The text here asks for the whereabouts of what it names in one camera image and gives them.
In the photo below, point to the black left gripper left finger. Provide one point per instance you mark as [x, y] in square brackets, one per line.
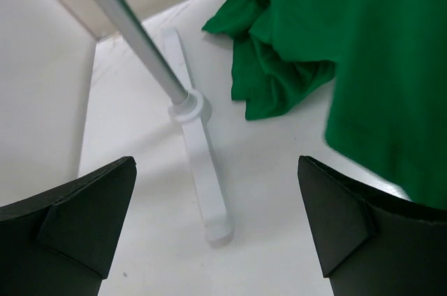
[63, 241]

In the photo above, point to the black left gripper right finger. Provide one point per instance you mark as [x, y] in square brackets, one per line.
[370, 242]

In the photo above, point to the green t shirt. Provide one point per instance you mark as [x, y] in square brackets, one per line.
[387, 59]

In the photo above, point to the silver clothes rack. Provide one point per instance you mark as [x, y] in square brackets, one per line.
[188, 107]

